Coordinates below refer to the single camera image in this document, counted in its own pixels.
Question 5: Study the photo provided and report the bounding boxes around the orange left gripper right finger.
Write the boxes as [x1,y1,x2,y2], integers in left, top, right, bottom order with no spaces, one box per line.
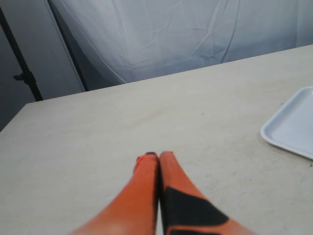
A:
[159,151,255,235]

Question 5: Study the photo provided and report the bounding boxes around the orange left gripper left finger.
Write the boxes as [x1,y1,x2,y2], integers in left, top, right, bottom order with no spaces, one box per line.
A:
[72,152,159,235]

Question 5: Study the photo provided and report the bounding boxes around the white rectangular plastic tray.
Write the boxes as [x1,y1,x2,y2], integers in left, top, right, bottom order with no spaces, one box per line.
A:
[260,86,313,159]

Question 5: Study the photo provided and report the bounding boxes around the black tripod stand pole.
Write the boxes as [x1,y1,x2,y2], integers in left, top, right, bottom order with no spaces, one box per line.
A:
[0,9,43,101]

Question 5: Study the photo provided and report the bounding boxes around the white backdrop cloth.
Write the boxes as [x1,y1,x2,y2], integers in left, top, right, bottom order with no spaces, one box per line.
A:
[0,0,313,133]

